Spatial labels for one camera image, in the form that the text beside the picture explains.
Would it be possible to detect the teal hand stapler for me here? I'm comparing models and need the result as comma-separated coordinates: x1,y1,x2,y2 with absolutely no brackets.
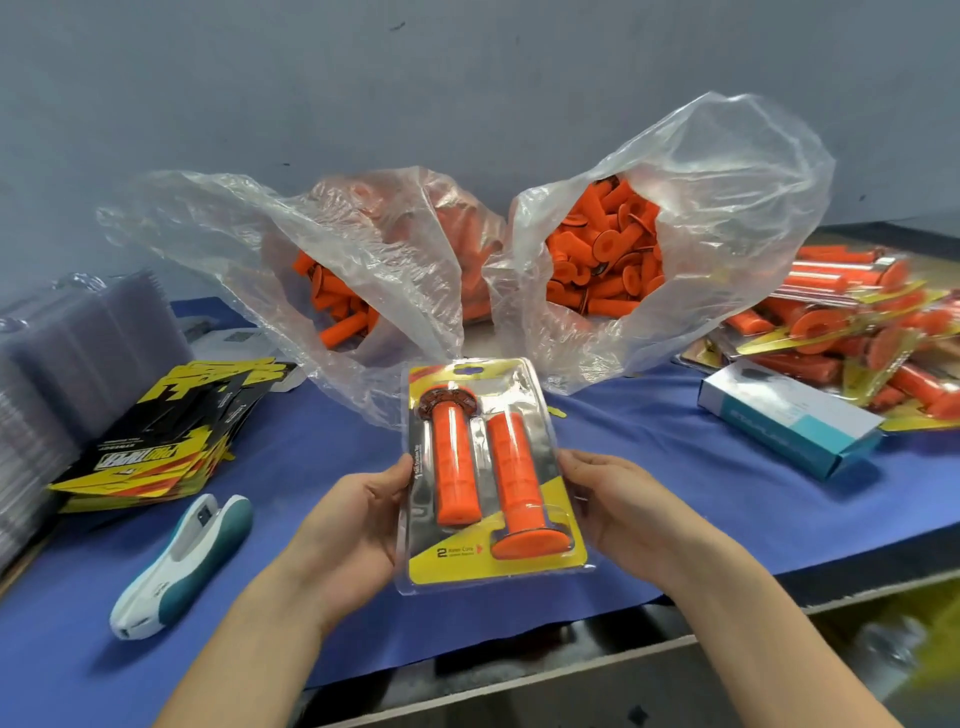
109,493,254,642

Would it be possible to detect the person's right forearm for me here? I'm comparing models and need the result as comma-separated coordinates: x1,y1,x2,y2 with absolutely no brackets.
675,543,902,728

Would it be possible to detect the stack of yellow black cards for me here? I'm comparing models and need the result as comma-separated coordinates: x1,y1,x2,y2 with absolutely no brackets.
49,357,296,513

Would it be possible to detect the white printed paper sheet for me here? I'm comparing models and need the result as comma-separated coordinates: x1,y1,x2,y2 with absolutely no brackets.
180,322,309,395

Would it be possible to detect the yellow black backing card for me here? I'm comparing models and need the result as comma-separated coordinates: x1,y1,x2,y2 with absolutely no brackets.
405,361,588,584

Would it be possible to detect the clear plastic bottle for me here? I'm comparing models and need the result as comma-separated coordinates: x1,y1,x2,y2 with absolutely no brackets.
847,612,929,704

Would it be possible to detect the large clear plastic bag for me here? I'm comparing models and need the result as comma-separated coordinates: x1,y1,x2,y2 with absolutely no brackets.
487,93,836,395

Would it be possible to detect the person's right hand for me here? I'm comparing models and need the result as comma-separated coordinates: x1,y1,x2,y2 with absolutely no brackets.
555,447,740,597

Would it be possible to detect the sealed yellow card package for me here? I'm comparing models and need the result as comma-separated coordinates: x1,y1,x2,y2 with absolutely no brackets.
678,337,734,372

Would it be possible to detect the yellow plastic crate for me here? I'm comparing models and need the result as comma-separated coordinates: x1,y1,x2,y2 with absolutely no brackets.
900,577,960,692

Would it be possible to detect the orange rubber grip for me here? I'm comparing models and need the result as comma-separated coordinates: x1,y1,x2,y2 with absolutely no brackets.
417,385,485,530
484,408,576,561

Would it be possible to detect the person's left forearm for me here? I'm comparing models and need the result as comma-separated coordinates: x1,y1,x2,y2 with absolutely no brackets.
154,585,354,728

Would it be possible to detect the teal white cardboard box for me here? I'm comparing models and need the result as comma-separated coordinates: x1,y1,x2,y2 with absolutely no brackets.
697,357,887,482

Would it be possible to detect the stack of clear blister shells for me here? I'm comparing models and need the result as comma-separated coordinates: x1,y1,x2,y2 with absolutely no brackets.
0,270,194,575

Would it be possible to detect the pile of packed grip packages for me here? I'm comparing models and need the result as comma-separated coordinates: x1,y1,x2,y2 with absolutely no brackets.
840,247,960,377

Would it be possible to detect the person's left hand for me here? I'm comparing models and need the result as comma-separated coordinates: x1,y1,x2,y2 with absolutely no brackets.
270,454,417,635

